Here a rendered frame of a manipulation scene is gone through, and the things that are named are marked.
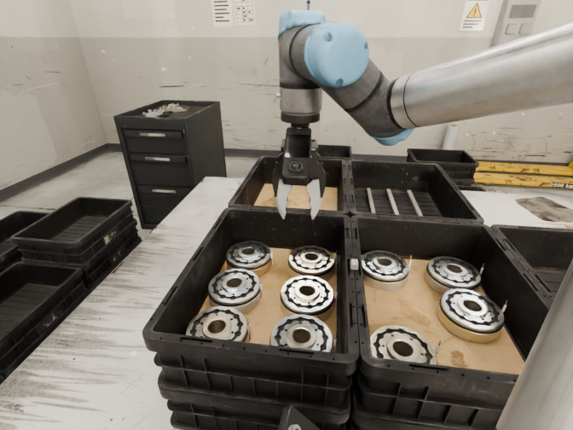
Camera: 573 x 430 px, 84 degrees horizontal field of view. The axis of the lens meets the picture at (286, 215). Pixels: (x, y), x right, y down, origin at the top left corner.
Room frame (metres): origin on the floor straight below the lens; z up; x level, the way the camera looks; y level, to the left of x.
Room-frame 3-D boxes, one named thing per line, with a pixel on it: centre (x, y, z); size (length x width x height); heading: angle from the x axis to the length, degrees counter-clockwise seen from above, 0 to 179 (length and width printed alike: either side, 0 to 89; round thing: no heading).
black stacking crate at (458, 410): (0.44, -0.27, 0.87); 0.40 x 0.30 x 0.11; 172
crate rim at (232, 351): (0.48, 0.03, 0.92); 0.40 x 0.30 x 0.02; 172
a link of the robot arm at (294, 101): (0.60, -0.02, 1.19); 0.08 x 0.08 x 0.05
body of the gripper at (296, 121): (0.61, -0.03, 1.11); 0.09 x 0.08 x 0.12; 178
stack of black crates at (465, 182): (2.13, -1.06, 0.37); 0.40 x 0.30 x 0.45; 82
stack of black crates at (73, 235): (1.26, 0.94, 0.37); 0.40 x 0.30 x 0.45; 172
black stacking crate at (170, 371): (0.48, 0.03, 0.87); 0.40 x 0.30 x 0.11; 172
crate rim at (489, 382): (0.44, -0.27, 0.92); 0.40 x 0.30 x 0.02; 172
